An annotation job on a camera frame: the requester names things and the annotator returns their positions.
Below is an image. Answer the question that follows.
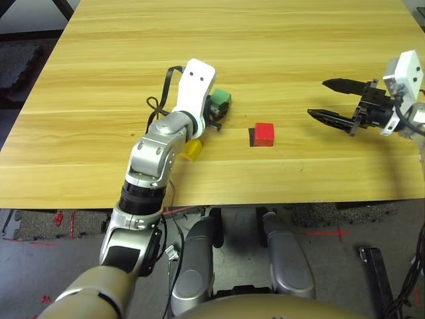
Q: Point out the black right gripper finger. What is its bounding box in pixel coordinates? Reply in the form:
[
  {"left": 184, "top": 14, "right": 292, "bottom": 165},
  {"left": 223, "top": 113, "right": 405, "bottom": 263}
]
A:
[
  {"left": 307, "top": 108, "right": 356, "bottom": 134},
  {"left": 322, "top": 78, "right": 368, "bottom": 96}
]

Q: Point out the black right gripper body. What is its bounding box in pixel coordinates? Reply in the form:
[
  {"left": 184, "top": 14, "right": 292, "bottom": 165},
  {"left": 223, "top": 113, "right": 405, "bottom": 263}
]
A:
[{"left": 348, "top": 78, "right": 398, "bottom": 138}]

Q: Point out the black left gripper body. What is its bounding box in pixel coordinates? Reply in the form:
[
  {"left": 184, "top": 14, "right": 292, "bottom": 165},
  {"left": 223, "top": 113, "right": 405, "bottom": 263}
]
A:
[{"left": 204, "top": 94, "right": 224, "bottom": 132}]

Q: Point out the green wooden block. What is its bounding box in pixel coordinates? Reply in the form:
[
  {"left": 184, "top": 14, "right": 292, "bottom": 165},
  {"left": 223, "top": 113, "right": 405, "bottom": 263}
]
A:
[{"left": 211, "top": 88, "right": 232, "bottom": 106}]

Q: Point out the yellow wooden block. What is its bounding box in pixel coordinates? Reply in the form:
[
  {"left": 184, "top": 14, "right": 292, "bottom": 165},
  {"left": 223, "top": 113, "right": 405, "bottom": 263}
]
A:
[{"left": 181, "top": 139, "right": 204, "bottom": 163}]

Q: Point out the red wooden block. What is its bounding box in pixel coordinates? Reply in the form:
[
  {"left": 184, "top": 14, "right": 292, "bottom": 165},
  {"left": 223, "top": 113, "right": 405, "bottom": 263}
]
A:
[{"left": 254, "top": 122, "right": 275, "bottom": 147}]

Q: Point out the speckled grey floor mat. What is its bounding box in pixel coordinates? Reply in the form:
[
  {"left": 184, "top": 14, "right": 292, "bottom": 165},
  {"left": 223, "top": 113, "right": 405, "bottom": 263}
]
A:
[
  {"left": 292, "top": 202, "right": 398, "bottom": 229},
  {"left": 15, "top": 208, "right": 110, "bottom": 240}
]

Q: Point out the black mat with red lines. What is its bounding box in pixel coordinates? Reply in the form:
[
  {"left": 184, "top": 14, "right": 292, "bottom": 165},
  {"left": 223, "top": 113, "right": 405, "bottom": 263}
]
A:
[{"left": 162, "top": 205, "right": 209, "bottom": 219}]

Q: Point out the grey right robot leg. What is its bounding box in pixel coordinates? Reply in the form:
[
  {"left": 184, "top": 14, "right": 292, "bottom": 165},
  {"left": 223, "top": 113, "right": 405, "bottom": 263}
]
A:
[{"left": 262, "top": 212, "right": 316, "bottom": 300}]

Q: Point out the grey robot leg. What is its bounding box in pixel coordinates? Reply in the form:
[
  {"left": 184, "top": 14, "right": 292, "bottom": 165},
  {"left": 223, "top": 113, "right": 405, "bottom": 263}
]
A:
[
  {"left": 169, "top": 217, "right": 222, "bottom": 316},
  {"left": 262, "top": 212, "right": 316, "bottom": 300}
]

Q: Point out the grey left robot leg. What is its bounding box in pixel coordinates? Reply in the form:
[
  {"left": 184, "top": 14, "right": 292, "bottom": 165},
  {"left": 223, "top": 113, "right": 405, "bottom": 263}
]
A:
[{"left": 169, "top": 217, "right": 222, "bottom": 316}]

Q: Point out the black metal floor stand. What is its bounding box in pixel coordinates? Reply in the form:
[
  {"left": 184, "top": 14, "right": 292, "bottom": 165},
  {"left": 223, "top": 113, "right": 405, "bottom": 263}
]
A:
[{"left": 358, "top": 247, "right": 396, "bottom": 319}]

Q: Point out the black robot waist joint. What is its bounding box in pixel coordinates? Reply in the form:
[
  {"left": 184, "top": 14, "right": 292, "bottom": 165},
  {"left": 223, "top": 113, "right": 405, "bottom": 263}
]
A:
[{"left": 214, "top": 284, "right": 274, "bottom": 299}]

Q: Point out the black diagonal table strut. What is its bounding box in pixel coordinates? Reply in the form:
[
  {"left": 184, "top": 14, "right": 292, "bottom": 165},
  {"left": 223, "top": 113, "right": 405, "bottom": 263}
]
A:
[{"left": 54, "top": 0, "right": 76, "bottom": 23}]

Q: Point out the black horizontal table bar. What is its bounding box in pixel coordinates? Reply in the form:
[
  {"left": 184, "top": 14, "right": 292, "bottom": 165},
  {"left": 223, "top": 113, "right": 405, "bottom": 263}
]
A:
[{"left": 0, "top": 29, "right": 64, "bottom": 43}]

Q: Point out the black foam floor mat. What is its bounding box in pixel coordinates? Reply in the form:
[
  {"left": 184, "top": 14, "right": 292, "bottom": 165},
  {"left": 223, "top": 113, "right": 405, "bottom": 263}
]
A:
[{"left": 0, "top": 43, "right": 44, "bottom": 89}]

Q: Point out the tan robot torso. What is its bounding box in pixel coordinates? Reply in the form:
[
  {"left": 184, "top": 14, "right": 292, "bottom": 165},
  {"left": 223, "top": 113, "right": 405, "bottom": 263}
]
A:
[{"left": 179, "top": 294, "right": 363, "bottom": 319}]

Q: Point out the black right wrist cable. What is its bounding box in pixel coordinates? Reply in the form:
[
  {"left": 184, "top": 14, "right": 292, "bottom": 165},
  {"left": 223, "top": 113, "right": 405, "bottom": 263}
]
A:
[{"left": 393, "top": 89, "right": 425, "bottom": 134}]

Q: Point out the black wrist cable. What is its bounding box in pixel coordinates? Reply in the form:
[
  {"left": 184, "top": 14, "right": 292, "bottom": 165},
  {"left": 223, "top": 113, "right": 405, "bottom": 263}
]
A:
[
  {"left": 393, "top": 89, "right": 425, "bottom": 134},
  {"left": 145, "top": 65, "right": 187, "bottom": 134}
]

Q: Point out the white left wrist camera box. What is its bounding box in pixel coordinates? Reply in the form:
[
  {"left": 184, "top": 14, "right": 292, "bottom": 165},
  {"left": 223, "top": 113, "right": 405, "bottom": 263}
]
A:
[{"left": 171, "top": 58, "right": 217, "bottom": 140}]

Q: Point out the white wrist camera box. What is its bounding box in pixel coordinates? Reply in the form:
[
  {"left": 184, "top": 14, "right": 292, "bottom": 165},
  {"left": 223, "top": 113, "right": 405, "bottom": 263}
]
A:
[
  {"left": 379, "top": 49, "right": 425, "bottom": 138},
  {"left": 171, "top": 58, "right": 217, "bottom": 140}
]

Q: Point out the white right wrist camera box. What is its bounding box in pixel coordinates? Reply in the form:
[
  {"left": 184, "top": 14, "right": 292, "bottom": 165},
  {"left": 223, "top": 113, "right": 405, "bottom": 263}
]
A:
[{"left": 379, "top": 49, "right": 425, "bottom": 138}]

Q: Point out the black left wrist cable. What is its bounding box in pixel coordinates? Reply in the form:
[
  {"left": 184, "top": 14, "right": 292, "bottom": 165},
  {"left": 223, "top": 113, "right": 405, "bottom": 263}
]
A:
[{"left": 145, "top": 65, "right": 187, "bottom": 134}]

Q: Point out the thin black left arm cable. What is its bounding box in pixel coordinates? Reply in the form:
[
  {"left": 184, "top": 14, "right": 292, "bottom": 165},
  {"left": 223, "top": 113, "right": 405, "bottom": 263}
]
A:
[{"left": 161, "top": 181, "right": 187, "bottom": 319}]

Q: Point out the black floor cable bundle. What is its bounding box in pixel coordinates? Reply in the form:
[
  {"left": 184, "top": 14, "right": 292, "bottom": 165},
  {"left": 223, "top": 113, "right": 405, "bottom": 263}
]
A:
[{"left": 381, "top": 225, "right": 425, "bottom": 319}]

